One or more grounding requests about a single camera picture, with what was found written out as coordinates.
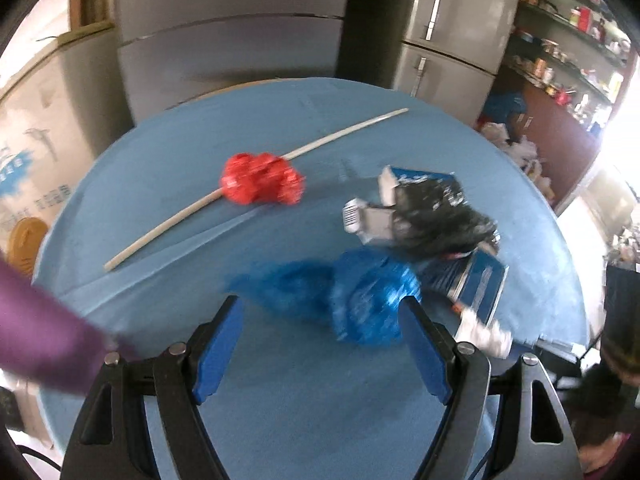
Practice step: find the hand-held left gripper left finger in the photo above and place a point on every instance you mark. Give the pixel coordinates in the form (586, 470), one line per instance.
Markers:
(220, 350)

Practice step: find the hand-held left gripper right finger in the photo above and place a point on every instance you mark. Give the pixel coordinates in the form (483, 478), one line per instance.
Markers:
(425, 355)

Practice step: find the white plastic wrap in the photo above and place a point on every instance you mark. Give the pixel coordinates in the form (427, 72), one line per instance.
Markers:
(482, 335)

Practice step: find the blue plastic bag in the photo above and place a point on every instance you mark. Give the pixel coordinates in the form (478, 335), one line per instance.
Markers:
(505, 106)
(365, 300)

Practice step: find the black plastic bag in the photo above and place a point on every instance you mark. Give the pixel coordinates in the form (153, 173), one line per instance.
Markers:
(440, 220)

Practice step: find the clear ribbed plastic tray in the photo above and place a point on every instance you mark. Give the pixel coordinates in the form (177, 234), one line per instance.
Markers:
(367, 220)

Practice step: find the red foil wrapper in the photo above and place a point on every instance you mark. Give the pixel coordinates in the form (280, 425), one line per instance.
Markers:
(260, 177)

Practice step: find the purple sleeved forearm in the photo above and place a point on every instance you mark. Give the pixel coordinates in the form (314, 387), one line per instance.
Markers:
(40, 330)

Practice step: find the flat blue carton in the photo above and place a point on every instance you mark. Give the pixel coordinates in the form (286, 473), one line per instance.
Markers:
(475, 285)

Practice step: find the blue tablecloth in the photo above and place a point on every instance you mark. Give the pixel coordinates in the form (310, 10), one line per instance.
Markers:
(300, 410)

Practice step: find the blue carton box white flap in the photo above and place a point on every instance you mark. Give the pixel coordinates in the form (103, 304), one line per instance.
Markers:
(415, 176)

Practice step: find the dark cloth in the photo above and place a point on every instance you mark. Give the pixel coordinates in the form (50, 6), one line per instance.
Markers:
(610, 400)

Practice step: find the round tan disc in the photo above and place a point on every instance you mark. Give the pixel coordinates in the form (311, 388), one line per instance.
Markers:
(27, 247)

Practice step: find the pile of white plastic bags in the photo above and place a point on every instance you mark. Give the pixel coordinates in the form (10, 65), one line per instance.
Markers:
(520, 152)

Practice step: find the long white stick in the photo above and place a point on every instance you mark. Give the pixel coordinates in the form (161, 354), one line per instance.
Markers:
(350, 130)

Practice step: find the brown wooden cabinet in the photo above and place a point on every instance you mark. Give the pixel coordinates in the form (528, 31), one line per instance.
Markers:
(555, 135)

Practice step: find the white box dolphin print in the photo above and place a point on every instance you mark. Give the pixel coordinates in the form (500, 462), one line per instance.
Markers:
(45, 160)

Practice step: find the shelf of kitchen goods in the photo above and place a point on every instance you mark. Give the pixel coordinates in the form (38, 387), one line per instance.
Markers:
(575, 25)

